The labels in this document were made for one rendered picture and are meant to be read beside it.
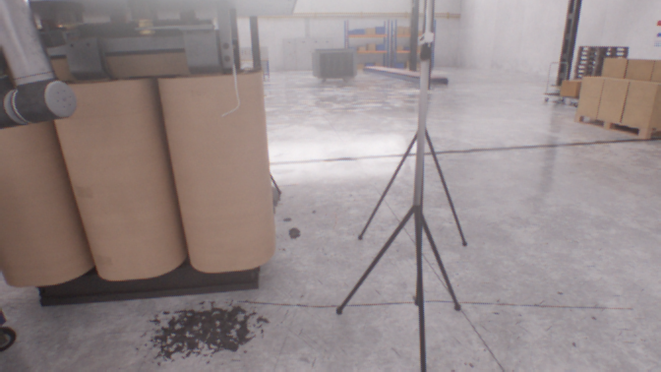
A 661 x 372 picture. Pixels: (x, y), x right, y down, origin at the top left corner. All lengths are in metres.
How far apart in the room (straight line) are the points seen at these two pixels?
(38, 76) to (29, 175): 0.67
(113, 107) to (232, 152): 0.48
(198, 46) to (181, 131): 0.33
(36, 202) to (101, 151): 0.39
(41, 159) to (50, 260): 0.45
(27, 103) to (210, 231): 0.81
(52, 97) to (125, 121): 0.40
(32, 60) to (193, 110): 0.52
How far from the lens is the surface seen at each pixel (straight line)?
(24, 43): 1.20
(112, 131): 1.53
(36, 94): 1.20
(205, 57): 1.41
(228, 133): 1.40
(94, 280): 2.07
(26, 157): 1.76
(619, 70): 6.92
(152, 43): 1.52
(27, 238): 1.90
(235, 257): 1.63
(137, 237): 1.68
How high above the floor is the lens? 1.15
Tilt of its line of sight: 19 degrees down
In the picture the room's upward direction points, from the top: 1 degrees counter-clockwise
